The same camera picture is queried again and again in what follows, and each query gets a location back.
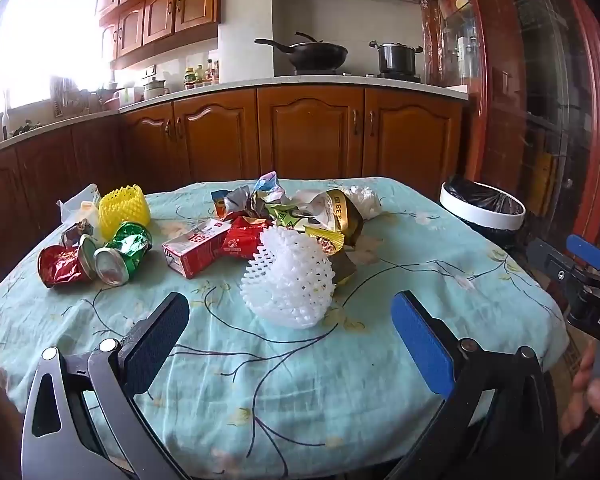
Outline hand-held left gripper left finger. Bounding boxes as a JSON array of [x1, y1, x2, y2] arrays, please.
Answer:
[[21, 291, 191, 480]]

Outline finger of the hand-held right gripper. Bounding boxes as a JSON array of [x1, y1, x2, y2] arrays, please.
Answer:
[[526, 239, 600, 293], [566, 234, 600, 272]]

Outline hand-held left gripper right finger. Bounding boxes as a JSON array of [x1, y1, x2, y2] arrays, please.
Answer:
[[390, 290, 563, 480]]

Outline white bin with black liner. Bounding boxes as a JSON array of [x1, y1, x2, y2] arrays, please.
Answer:
[[439, 175, 528, 252]]

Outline red drink carton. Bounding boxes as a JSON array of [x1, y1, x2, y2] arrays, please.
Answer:
[[161, 220, 232, 279]]

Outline crushed green can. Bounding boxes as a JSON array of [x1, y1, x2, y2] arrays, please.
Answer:
[[92, 221, 153, 287]]

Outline crushed red can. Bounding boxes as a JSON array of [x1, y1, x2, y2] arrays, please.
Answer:
[[37, 236, 98, 288]]

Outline red snack wrapper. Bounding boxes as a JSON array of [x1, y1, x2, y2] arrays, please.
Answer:
[[221, 216, 276, 261]]

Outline silver brown wrapper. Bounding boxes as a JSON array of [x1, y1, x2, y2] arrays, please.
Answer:
[[61, 219, 95, 248]]

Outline yellow foam fruit net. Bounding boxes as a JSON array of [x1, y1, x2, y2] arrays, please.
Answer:
[[97, 183, 152, 241]]

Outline small yellow packet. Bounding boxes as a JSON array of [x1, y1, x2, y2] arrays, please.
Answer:
[[304, 225, 348, 256]]

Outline white foam fruit net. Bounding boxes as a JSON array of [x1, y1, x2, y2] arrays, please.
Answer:
[[240, 225, 337, 331]]

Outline white tissue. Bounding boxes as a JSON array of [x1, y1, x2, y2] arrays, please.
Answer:
[[342, 185, 383, 221]]

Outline clear plastic bag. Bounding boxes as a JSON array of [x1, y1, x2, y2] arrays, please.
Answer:
[[56, 184, 103, 233]]

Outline red blue foil wrapper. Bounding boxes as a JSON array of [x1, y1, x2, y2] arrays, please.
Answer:
[[211, 185, 266, 221]]

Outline green white brown pouch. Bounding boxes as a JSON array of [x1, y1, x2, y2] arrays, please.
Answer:
[[265, 188, 366, 251]]

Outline silver blue wrapper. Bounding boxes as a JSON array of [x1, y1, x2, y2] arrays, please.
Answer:
[[252, 171, 286, 201]]

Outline teal floral tablecloth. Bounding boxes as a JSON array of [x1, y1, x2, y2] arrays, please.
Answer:
[[0, 176, 571, 480]]

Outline red framed glass door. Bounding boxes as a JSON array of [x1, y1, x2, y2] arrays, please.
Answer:
[[420, 0, 600, 271]]

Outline wooden lower kitchen cabinets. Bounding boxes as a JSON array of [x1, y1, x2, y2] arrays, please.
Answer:
[[0, 86, 465, 281]]

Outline wooden kitchen cabinets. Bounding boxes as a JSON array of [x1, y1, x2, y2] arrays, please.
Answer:
[[91, 0, 222, 70], [0, 86, 465, 281]]

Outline white cup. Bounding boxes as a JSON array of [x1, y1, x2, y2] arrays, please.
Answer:
[[117, 86, 145, 107]]

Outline leafy greens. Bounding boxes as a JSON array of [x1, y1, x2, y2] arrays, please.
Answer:
[[9, 119, 45, 137]]

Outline white lidded ceramic pot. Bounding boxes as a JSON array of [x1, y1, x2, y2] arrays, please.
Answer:
[[143, 77, 171, 101]]

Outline dark steel cooking pot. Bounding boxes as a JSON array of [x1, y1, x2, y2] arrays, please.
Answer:
[[369, 40, 424, 76]]

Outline utensil rack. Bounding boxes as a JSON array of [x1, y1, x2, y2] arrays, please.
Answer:
[[50, 75, 92, 117]]

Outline white slim bottle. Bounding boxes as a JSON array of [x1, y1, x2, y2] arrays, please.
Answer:
[[0, 91, 12, 141]]

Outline black gas stove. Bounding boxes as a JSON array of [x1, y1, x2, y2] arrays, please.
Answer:
[[287, 69, 423, 84]]

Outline row of condiment bottles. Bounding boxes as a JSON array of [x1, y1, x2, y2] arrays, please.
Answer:
[[182, 59, 221, 91]]

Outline black wok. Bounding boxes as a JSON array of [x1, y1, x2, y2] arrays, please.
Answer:
[[254, 31, 349, 73]]

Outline bright kitchen window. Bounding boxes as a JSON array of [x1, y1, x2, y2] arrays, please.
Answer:
[[0, 0, 106, 118]]

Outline wooden upper kitchen cabinets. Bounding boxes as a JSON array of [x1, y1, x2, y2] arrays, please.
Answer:
[[91, 0, 222, 70]]

